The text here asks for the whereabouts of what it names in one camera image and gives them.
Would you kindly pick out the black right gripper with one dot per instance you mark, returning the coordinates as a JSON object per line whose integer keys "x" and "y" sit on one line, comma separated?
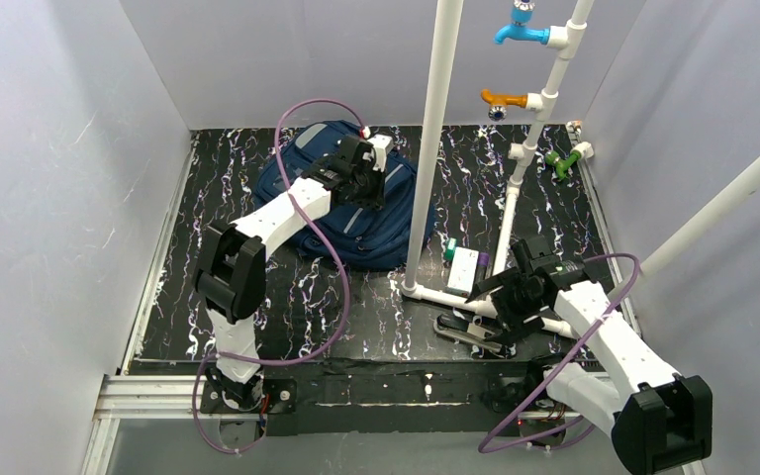
{"x": 508, "y": 301}

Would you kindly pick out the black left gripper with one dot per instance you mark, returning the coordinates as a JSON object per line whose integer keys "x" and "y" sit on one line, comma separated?
{"x": 367, "y": 181}

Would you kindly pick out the grey stapler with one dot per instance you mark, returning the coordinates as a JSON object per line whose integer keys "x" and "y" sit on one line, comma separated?
{"x": 454, "y": 327}

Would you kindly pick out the white rectangular box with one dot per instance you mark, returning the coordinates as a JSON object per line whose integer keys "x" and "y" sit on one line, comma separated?
{"x": 462, "y": 271}

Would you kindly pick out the purple marker pen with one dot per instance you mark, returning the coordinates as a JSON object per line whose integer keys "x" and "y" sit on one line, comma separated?
{"x": 482, "y": 266}

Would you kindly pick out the navy blue student backpack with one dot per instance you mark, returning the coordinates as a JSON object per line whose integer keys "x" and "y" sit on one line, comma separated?
{"x": 363, "y": 237}

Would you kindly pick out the small green eraser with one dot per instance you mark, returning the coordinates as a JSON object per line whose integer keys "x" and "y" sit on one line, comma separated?
{"x": 450, "y": 249}

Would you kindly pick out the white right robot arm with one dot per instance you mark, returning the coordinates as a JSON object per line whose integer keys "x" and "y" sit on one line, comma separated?
{"x": 656, "y": 417}

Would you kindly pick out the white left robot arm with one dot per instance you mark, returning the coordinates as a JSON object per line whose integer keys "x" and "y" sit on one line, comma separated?
{"x": 232, "y": 268}

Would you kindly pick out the orange pipe valve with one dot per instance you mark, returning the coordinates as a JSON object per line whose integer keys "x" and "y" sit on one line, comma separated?
{"x": 498, "y": 104}

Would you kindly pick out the green pipe valve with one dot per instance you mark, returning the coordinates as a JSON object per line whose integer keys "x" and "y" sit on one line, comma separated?
{"x": 561, "y": 165}

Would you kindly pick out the blue pipe valve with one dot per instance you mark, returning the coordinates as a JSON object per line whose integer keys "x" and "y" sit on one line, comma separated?
{"x": 518, "y": 29}

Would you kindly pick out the white PVC pipe frame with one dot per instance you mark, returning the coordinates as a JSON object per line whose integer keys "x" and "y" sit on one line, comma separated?
{"x": 566, "y": 40}

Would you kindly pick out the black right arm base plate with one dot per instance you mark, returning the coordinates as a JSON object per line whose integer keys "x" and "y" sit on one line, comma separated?
{"x": 509, "y": 387}

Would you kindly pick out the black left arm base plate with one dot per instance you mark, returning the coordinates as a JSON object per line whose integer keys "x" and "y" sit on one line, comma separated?
{"x": 260, "y": 396}

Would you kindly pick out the aluminium rail frame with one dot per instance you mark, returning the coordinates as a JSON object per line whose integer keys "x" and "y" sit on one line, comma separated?
{"x": 341, "y": 396}

